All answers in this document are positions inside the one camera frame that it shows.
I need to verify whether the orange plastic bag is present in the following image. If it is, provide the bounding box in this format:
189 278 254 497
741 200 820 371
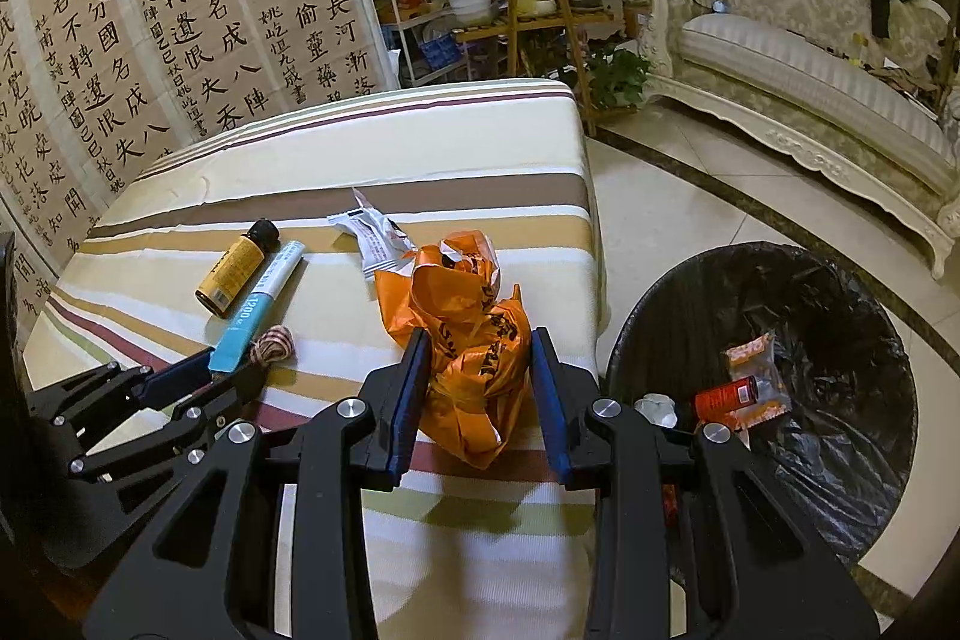
373 231 535 470

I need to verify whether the brown clutter pile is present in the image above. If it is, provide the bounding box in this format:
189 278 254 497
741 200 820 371
840 36 953 109

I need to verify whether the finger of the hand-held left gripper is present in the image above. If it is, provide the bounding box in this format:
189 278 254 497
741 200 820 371
71 361 267 483
30 347 218 435

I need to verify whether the small red bottle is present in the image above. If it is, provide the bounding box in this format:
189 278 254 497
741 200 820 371
692 376 760 423

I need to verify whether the blue and white tube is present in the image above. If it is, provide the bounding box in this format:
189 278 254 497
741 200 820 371
206 239 307 378

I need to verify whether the trash bin with black bag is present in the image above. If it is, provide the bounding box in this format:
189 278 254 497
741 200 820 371
604 242 920 570

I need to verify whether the white metal rack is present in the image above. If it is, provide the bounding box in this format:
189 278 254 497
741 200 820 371
364 0 466 86

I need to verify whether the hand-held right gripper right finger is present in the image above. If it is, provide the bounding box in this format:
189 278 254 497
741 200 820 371
529 326 880 640

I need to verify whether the white flower pot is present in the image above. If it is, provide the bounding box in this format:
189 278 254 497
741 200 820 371
444 0 496 28

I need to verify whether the ball of twine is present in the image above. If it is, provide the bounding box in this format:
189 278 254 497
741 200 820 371
247 325 297 367

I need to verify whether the blue crate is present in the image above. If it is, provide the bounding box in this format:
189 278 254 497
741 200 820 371
420 31 462 67

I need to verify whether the white printed snack packet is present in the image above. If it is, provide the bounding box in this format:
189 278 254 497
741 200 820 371
328 188 421 285

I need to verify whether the orange and white snack wrapper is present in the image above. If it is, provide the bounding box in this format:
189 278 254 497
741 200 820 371
722 329 792 432

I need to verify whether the small bushy green plant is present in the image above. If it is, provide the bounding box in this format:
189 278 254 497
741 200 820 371
577 44 653 112

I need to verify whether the ornate cream sofa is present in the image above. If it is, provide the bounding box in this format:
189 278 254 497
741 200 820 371
645 0 960 281

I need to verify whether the calligraphy folding screen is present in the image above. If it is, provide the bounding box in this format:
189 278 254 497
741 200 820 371
0 0 398 311

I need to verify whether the white tissue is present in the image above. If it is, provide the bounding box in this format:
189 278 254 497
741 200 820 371
636 392 680 431

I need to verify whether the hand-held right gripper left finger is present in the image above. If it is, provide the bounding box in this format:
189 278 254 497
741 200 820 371
82 329 434 640

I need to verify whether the yellow bottle with black cap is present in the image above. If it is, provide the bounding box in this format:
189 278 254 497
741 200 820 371
195 218 282 319

